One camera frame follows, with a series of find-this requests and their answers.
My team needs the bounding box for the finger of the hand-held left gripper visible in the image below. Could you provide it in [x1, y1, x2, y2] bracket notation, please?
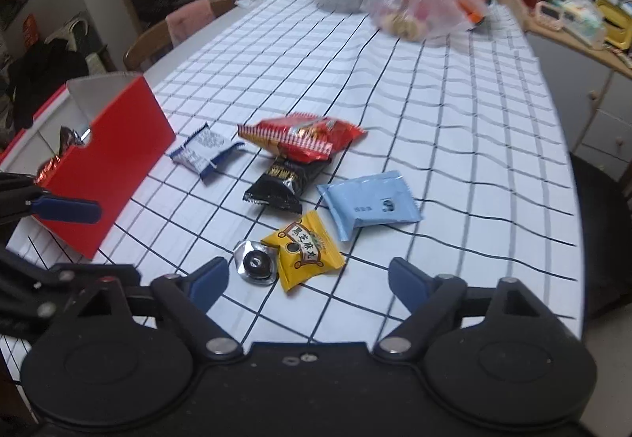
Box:
[0, 172, 101, 225]
[0, 247, 141, 336]

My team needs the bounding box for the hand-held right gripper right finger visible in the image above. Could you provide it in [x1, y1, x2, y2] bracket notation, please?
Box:
[372, 258, 541, 361]

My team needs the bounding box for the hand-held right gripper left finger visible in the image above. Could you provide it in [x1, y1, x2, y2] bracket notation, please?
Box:
[74, 257, 245, 360]

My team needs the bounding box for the red cardboard box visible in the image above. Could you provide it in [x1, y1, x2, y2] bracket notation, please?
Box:
[0, 73, 177, 260]

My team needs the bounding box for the brown foil snack packet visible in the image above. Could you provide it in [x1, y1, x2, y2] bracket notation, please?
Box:
[37, 125, 92, 184]

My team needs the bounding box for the round foil-wrapped chocolate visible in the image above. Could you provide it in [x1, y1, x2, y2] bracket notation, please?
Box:
[233, 240, 280, 287]

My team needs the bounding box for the light blue snack packet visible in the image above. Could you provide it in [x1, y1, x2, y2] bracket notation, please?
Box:
[316, 171, 424, 243]

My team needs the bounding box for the yellow snack packet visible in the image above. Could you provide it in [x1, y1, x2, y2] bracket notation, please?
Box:
[260, 211, 345, 292]

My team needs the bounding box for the black snack packet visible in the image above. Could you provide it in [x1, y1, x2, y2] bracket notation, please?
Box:
[243, 156, 333, 216]

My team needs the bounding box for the blue and white snack packet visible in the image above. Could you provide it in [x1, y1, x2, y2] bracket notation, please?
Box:
[169, 122, 246, 184]

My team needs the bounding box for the dark jacket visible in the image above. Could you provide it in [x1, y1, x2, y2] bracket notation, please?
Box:
[7, 39, 90, 132]

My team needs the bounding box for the red snack packet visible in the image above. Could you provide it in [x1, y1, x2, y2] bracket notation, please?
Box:
[238, 112, 369, 165]

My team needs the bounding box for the wooden chair with towel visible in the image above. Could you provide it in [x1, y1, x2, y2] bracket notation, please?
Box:
[123, 0, 238, 73]

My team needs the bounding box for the checked white tablecloth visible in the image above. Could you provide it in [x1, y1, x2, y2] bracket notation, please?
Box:
[0, 0, 586, 386]

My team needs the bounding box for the pink towel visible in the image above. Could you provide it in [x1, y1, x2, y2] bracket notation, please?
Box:
[165, 0, 214, 48]

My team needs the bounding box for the white cabinet with wooden top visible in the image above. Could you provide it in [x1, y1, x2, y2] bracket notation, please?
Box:
[498, 0, 632, 181]

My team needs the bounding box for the white kitchen timer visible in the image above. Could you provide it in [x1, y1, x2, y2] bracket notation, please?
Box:
[537, 0, 564, 26]

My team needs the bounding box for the tissue pack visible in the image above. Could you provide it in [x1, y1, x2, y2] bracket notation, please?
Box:
[563, 0, 607, 48]

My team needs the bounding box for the yellow box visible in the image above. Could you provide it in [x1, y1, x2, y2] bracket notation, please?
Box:
[595, 0, 632, 50]

